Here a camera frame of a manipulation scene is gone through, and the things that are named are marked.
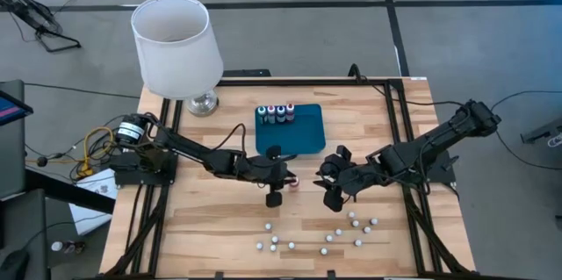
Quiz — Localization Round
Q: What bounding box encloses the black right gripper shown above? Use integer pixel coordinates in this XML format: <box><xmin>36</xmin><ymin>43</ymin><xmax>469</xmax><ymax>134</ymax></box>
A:
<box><xmin>313</xmin><ymin>144</ymin><xmax>379</xmax><ymax>213</ymax></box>

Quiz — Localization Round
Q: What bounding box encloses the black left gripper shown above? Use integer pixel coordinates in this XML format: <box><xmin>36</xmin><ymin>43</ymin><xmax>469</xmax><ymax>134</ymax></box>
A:
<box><xmin>239</xmin><ymin>144</ymin><xmax>299</xmax><ymax>210</ymax></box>

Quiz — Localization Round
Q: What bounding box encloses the blue plastic tray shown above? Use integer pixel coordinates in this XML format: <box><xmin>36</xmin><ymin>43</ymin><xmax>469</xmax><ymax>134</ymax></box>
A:
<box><xmin>254</xmin><ymin>103</ymin><xmax>327</xmax><ymax>157</ymax></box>

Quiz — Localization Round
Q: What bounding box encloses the black power box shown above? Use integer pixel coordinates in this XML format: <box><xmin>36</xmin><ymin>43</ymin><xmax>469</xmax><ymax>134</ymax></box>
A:
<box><xmin>222</xmin><ymin>68</ymin><xmax>272</xmax><ymax>78</ymax></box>

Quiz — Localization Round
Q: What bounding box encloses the white shade silver table lamp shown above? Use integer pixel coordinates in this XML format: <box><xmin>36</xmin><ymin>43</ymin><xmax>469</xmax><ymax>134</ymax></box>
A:
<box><xmin>130</xmin><ymin>0</ymin><xmax>225</xmax><ymax>118</ymax></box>

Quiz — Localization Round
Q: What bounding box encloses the white paper sheet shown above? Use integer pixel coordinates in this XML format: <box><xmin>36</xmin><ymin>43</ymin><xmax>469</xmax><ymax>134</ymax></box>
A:
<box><xmin>68</xmin><ymin>168</ymin><xmax>119</xmax><ymax>236</ymax></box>

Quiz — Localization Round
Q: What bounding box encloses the black device white logo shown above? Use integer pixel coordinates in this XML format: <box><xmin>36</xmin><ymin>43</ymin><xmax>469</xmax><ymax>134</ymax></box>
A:
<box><xmin>520</xmin><ymin>117</ymin><xmax>562</xmax><ymax>149</ymax></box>

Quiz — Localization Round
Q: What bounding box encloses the brown bottle white cap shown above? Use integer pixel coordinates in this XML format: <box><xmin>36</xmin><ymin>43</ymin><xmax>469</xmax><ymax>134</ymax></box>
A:
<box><xmin>50</xmin><ymin>240</ymin><xmax>88</xmax><ymax>255</ymax></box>

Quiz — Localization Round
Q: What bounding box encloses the laptop with pink screen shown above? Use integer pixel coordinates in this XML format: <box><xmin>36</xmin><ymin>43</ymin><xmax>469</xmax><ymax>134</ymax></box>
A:
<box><xmin>0</xmin><ymin>90</ymin><xmax>34</xmax><ymax>127</ymax></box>

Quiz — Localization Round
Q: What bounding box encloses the black floor stand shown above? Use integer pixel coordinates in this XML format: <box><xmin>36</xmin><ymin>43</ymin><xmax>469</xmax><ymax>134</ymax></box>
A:
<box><xmin>0</xmin><ymin>0</ymin><xmax>83</xmax><ymax>54</ymax></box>

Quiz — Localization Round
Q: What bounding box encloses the black cable to right arm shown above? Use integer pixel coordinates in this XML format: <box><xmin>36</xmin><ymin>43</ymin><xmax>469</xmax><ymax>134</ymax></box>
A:
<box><xmin>349</xmin><ymin>63</ymin><xmax>469</xmax><ymax>108</ymax></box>

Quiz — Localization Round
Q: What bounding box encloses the yellow coiled cable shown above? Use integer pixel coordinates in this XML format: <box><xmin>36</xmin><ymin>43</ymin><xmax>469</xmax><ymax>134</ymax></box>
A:
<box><xmin>76</xmin><ymin>126</ymin><xmax>116</xmax><ymax>180</ymax></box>

